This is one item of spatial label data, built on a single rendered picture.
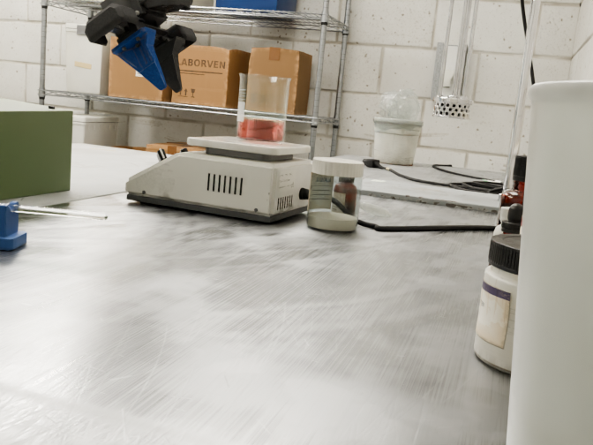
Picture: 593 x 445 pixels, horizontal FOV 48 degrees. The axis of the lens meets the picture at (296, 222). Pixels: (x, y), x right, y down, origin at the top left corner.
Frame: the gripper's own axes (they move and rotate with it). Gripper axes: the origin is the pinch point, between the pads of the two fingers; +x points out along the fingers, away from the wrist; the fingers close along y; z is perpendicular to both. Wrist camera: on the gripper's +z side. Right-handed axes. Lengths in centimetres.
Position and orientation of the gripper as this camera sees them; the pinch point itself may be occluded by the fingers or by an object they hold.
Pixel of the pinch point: (161, 67)
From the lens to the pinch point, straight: 94.4
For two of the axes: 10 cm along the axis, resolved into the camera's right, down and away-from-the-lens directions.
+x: 4.4, 9.0, -0.7
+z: 8.2, -4.3, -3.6
